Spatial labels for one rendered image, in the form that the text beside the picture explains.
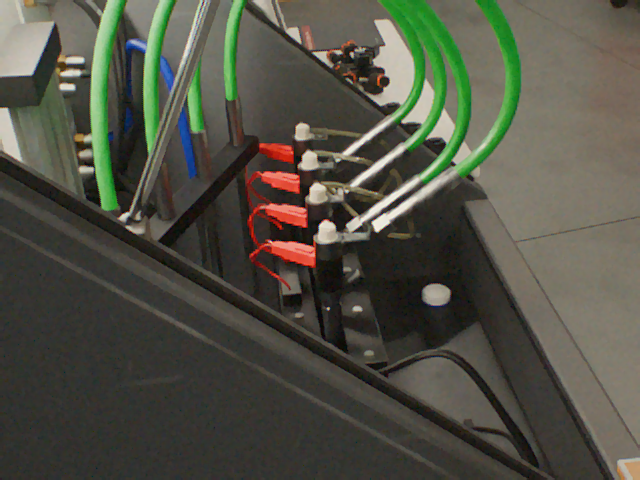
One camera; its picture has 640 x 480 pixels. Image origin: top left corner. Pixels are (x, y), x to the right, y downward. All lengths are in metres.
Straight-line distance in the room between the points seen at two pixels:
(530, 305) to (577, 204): 2.19
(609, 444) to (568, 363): 0.12
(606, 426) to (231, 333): 0.50
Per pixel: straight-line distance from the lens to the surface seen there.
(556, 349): 0.96
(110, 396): 0.49
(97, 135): 0.79
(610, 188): 3.33
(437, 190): 0.83
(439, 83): 0.97
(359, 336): 0.91
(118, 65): 1.02
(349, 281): 0.87
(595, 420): 0.89
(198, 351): 0.47
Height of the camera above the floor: 1.54
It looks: 32 degrees down
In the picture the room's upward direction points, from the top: 3 degrees counter-clockwise
